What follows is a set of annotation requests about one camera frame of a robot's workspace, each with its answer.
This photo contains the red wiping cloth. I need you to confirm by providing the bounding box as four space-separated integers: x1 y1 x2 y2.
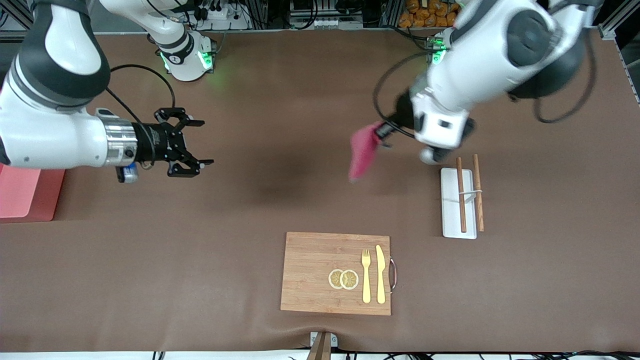
348 121 384 184

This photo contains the white cloth rack base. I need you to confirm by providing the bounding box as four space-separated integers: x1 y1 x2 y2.
440 167 478 240

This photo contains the brown table cover mat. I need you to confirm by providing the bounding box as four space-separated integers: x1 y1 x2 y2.
0 29 640 354

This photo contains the pile of orange toy bread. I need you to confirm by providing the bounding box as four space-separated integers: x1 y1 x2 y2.
398 0 462 29

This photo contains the white power strip with plugs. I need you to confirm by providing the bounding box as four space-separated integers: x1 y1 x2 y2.
192 1 251 31

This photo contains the white connector block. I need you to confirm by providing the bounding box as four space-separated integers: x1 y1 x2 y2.
309 17 364 30

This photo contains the light wooden rack rod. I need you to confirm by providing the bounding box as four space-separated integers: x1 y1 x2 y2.
472 153 485 233

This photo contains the yellow plastic knife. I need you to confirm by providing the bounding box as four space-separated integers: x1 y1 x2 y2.
375 244 387 305

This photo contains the yellow plastic fork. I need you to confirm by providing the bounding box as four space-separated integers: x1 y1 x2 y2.
361 249 373 305

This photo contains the pink box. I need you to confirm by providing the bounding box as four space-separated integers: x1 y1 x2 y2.
0 163 67 224

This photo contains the black electronics box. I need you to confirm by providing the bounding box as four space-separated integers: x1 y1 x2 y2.
289 0 342 16

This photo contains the wooden cutting board with handle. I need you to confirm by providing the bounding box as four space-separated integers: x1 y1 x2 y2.
280 231 399 317

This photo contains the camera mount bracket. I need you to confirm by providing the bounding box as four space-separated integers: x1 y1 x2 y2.
306 330 339 360

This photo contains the aluminium frame profile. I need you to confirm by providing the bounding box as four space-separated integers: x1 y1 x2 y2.
598 9 640 40

